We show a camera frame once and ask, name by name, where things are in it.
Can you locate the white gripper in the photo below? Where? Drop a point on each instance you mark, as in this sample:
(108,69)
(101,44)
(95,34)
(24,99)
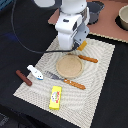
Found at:
(72,30)

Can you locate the grey pot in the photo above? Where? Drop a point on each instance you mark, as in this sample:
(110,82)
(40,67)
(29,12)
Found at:
(95,8)

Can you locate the white toy fish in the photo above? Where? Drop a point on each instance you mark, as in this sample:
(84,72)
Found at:
(36,73)

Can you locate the brown toy sausage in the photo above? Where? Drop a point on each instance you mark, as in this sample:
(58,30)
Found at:
(23,77)

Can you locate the yellow butter box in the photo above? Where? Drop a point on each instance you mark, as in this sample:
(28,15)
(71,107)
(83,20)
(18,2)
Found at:
(55,98)

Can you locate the yellow toy bread loaf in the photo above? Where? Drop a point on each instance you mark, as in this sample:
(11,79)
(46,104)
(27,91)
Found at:
(82,46)

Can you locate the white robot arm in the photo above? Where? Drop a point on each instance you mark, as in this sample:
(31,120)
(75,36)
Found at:
(69,7)

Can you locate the pink toy stove board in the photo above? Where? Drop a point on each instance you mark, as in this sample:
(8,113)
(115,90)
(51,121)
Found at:
(106,25)

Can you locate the beige round plate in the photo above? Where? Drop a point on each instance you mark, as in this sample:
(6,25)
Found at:
(69,66)

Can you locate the beige bowl on stove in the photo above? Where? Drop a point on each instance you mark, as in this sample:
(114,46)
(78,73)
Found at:
(123,14)

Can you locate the white woven placemat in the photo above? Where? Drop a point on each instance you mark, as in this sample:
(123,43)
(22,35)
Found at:
(76,106)

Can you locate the knife with orange handle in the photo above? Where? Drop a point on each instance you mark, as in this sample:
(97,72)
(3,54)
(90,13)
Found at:
(88,58)

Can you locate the fork with orange handle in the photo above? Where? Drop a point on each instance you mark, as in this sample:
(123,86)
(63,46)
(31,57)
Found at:
(55,77)

